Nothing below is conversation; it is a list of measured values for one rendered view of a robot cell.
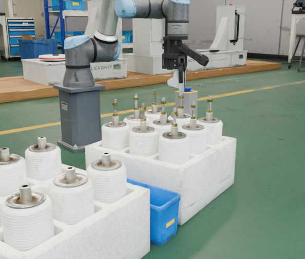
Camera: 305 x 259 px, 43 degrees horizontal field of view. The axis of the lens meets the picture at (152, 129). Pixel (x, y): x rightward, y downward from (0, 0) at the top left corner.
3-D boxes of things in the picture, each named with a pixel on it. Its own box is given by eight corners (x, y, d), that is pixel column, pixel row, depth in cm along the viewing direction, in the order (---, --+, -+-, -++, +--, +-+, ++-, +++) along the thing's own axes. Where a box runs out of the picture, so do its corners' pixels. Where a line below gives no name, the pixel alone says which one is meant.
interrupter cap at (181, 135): (190, 135, 121) (190, 132, 120) (180, 141, 114) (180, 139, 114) (168, 132, 124) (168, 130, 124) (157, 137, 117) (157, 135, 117)
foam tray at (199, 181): (86, 194, 137) (84, 146, 132) (149, 163, 168) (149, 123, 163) (181, 226, 115) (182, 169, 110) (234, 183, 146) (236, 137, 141)
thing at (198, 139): (179, 171, 139) (180, 123, 134) (206, 173, 137) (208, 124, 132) (175, 182, 130) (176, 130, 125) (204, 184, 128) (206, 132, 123)
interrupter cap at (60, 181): (46, 183, 84) (45, 180, 84) (71, 172, 90) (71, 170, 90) (70, 191, 80) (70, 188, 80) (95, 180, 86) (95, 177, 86)
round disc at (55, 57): (33, 60, 352) (32, 54, 351) (63, 58, 371) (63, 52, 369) (47, 62, 329) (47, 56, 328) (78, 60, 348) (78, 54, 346)
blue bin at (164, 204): (81, 217, 120) (79, 182, 117) (105, 204, 129) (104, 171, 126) (160, 249, 103) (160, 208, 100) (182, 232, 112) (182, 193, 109)
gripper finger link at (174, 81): (167, 94, 143) (168, 69, 140) (183, 95, 141) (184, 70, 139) (166, 96, 140) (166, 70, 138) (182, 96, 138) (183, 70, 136)
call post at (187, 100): (173, 163, 168) (174, 92, 159) (181, 158, 173) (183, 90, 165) (187, 166, 164) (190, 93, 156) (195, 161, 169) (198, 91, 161)
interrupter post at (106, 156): (99, 166, 94) (99, 153, 93) (106, 164, 96) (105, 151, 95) (107, 168, 93) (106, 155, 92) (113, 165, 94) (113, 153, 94)
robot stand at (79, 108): (56, 144, 195) (52, 85, 187) (88, 137, 206) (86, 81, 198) (74, 153, 181) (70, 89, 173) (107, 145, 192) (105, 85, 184)
